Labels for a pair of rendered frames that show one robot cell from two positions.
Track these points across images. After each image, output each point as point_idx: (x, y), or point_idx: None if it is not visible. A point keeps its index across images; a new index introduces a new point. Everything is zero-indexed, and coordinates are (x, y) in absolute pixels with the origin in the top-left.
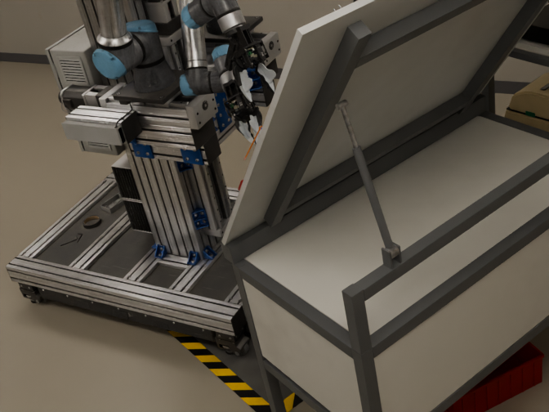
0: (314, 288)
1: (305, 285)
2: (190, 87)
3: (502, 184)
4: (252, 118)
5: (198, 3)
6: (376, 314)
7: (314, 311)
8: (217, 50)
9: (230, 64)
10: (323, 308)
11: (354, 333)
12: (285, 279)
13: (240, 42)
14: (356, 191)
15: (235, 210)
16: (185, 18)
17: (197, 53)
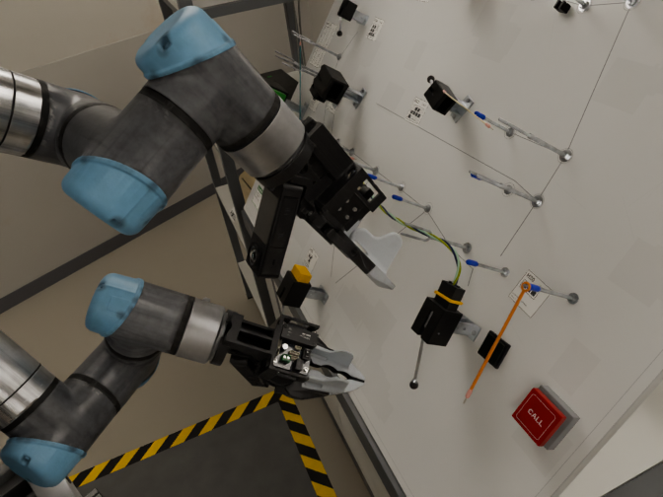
0: (588, 463)
1: (577, 475)
2: (73, 446)
3: None
4: (325, 349)
5: (170, 118)
6: (657, 397)
7: (653, 475)
8: (111, 295)
9: (284, 254)
10: (643, 461)
11: None
12: None
13: (317, 174)
14: None
15: (568, 482)
16: (127, 199)
17: (19, 360)
